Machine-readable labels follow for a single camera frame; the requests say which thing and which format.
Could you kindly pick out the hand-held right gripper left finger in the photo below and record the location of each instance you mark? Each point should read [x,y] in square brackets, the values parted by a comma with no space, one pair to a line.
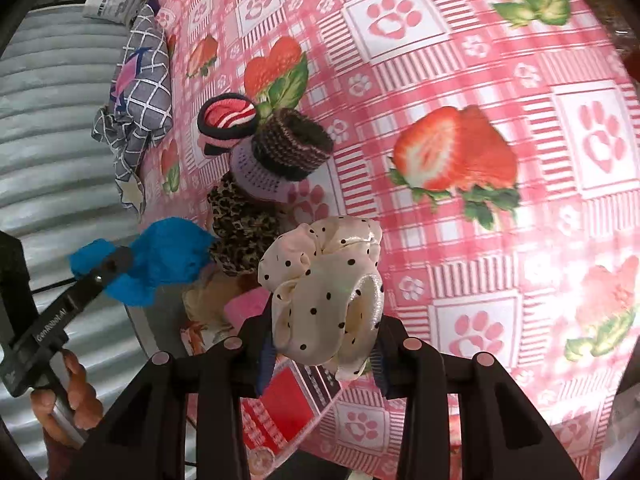
[266,370]

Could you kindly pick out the strawberry printed bed sheet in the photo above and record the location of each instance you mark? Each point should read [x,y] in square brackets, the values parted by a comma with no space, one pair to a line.
[450,35]

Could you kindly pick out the person's left hand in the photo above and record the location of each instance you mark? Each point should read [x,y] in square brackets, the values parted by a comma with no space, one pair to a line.
[82,390]

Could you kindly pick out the cream polka dot scrunchie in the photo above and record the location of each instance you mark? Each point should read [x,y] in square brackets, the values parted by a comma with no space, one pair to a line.
[320,270]

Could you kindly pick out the leopard print scrunchie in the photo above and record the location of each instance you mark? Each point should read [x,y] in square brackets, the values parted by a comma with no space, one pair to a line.
[240,230]

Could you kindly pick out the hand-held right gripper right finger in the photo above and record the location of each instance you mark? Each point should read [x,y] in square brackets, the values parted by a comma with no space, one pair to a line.
[381,370]

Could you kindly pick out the tan rolled cloth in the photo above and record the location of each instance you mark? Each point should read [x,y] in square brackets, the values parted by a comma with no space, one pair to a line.
[210,300]

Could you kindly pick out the brown striped knitted headband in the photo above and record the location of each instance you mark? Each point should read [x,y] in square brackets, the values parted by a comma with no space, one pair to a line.
[290,135]

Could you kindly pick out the person's left forearm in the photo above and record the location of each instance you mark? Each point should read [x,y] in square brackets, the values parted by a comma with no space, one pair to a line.
[50,460]

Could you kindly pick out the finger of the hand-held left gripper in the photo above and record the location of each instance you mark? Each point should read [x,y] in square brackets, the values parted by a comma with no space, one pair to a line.
[112,265]

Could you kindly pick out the grey curtain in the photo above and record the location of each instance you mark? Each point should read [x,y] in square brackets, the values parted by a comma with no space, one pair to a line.
[50,110]

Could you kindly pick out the black pink striped hair band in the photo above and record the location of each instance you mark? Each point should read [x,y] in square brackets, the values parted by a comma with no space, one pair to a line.
[225,112]

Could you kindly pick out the blue knitted scrunchie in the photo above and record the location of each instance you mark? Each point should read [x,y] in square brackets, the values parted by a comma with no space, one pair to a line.
[165,255]

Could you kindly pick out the purple knitted headband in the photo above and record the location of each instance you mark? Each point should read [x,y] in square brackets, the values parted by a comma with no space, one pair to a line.
[255,170]

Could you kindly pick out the grey plaid quilt with star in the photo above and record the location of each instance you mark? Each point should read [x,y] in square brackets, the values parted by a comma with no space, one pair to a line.
[145,85]

